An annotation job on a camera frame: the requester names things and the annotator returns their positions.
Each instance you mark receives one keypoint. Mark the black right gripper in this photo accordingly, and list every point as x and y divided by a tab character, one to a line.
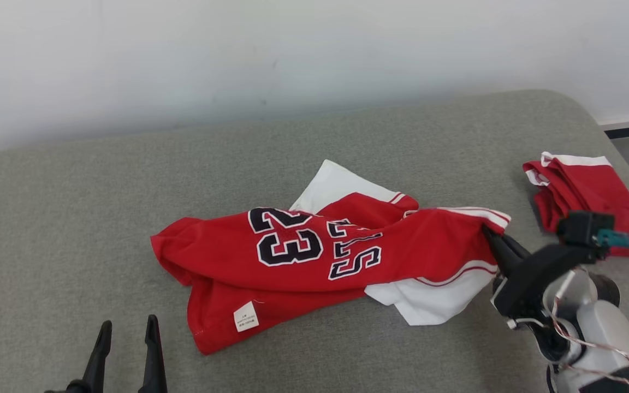
522	289

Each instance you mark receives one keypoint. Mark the red shorts with white stripe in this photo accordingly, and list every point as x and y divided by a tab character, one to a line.
582	185

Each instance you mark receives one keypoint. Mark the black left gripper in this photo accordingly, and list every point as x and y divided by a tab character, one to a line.
74	389

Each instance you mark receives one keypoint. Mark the grey fabric sofa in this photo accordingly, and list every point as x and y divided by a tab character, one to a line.
129	180

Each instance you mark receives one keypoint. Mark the red white Bulls jersey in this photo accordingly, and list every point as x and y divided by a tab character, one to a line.
227	256

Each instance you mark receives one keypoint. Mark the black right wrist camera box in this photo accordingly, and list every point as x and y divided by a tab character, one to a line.
585	226

